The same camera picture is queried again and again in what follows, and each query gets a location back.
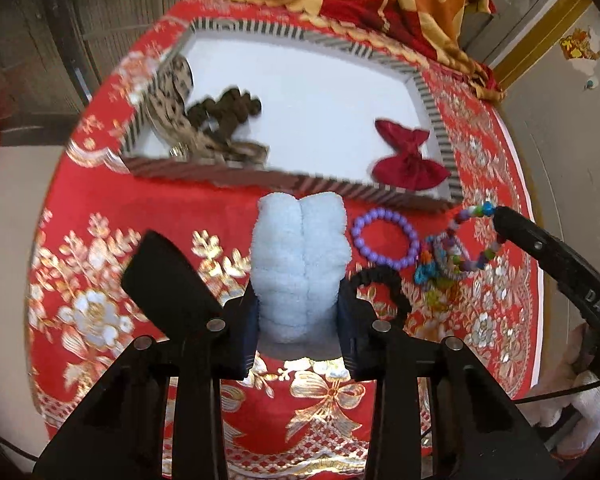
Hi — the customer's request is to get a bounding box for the light blue fluffy scrunchie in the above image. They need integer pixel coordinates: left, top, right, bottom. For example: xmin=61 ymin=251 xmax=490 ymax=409
xmin=250 ymin=192 xmax=352 ymax=353

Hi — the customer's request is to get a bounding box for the grey woven rope bracelet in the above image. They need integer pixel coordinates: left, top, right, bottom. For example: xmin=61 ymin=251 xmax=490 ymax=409
xmin=427 ymin=231 xmax=474 ymax=282

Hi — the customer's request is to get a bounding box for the red satin bow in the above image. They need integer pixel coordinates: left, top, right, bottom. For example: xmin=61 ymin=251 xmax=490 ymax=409
xmin=372 ymin=119 xmax=451 ymax=192

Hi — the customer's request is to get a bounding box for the leopard print hair tie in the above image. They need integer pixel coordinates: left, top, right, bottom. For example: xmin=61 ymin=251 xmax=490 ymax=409
xmin=144 ymin=53 xmax=271 ymax=167

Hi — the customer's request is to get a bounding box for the dark brown scrunchie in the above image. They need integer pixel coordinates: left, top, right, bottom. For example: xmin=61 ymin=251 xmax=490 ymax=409
xmin=185 ymin=87 xmax=262 ymax=144

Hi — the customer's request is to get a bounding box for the striped white shallow box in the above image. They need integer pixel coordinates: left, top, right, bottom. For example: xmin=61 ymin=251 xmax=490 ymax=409
xmin=120 ymin=18 xmax=463 ymax=210

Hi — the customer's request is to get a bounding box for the black scrunchie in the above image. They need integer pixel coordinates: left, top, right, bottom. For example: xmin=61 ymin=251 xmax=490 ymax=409
xmin=349 ymin=264 xmax=413 ymax=330

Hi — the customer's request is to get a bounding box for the colourful star bead bracelet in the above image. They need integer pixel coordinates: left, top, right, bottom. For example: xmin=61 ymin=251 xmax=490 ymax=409
xmin=412 ymin=246 xmax=464 ymax=311

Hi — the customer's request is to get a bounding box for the red wall decoration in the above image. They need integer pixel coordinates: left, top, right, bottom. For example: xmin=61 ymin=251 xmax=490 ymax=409
xmin=558 ymin=27 xmax=600 ymax=61

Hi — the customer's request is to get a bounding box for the purple bead bracelet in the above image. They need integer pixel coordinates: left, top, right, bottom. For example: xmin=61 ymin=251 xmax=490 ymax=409
xmin=350 ymin=206 xmax=423 ymax=271

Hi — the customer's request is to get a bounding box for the multicolour round bead bracelet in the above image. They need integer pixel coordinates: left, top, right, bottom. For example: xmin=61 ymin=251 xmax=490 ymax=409
xmin=442 ymin=200 xmax=507 ymax=272

